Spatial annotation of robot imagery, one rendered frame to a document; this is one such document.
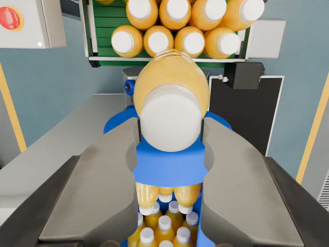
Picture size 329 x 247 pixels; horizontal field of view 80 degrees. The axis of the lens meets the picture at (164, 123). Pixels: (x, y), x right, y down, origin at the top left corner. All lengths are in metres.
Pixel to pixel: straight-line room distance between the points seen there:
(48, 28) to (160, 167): 0.35
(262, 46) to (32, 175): 0.81
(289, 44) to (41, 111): 1.93
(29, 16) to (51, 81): 1.29
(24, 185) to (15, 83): 1.27
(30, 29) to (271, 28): 0.62
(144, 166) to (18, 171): 0.51
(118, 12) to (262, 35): 0.43
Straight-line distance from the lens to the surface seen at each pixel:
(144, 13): 0.42
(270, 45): 0.73
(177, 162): 0.33
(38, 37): 0.47
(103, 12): 0.63
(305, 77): 1.89
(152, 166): 0.34
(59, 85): 1.72
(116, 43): 0.42
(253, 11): 0.45
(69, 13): 0.67
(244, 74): 0.56
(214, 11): 0.43
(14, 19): 0.48
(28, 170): 0.77
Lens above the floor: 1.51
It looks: 67 degrees down
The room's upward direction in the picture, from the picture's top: 177 degrees clockwise
